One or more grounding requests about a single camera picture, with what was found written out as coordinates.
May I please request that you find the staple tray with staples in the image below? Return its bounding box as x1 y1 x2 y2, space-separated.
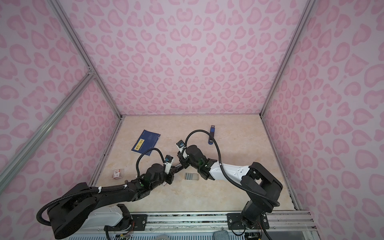
185 173 199 181

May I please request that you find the blue long stapler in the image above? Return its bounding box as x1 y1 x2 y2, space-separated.
208 125 215 145

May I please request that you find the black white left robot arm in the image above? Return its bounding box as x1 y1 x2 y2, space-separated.
37 164 183 240

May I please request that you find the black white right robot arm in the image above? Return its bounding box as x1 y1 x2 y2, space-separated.
176 141 283 229

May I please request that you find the dark blue booklet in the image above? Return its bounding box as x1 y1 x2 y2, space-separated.
131 130 161 154

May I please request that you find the small red white staple box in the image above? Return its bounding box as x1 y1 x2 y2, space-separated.
113 169 124 180

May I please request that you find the grey cloth pad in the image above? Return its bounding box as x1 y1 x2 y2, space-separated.
213 230 230 240

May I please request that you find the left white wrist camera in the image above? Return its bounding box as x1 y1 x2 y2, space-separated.
164 155 174 175

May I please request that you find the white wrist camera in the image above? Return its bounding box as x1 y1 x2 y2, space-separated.
164 155 174 175
176 140 188 160

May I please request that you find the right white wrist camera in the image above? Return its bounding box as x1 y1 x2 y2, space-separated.
176 140 188 160

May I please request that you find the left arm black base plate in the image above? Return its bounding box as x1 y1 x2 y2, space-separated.
104 214 148 232

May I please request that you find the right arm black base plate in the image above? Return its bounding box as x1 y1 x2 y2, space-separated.
226 213 270 230

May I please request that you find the aluminium front rail frame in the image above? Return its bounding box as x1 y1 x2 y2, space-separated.
64 208 320 240

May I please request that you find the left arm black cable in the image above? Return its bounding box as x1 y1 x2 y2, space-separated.
36 147 166 226

